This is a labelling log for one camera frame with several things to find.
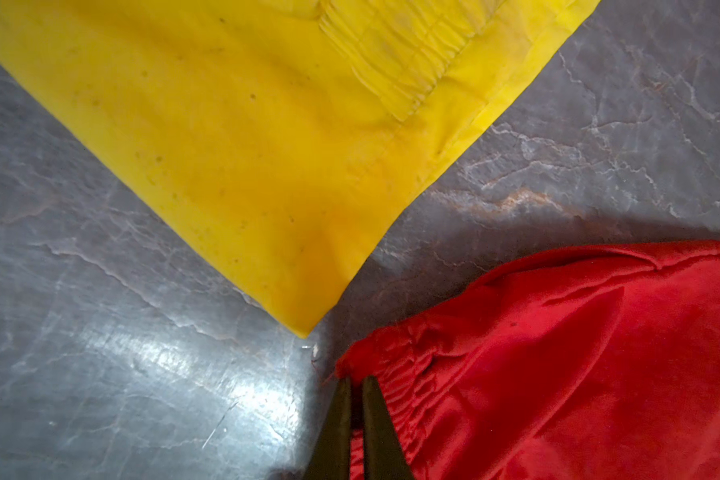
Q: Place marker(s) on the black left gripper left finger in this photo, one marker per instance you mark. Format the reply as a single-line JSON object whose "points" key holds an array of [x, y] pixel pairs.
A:
{"points": [[331, 455]]}

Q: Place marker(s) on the yellow shorts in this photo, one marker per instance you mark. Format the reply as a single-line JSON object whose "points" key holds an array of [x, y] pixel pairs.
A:
{"points": [[281, 139]]}

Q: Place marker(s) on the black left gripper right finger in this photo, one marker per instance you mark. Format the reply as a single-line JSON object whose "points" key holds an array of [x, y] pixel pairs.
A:
{"points": [[383, 454]]}

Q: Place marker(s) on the red shorts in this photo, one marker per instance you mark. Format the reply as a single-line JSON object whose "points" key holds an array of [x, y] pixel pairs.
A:
{"points": [[589, 362]]}

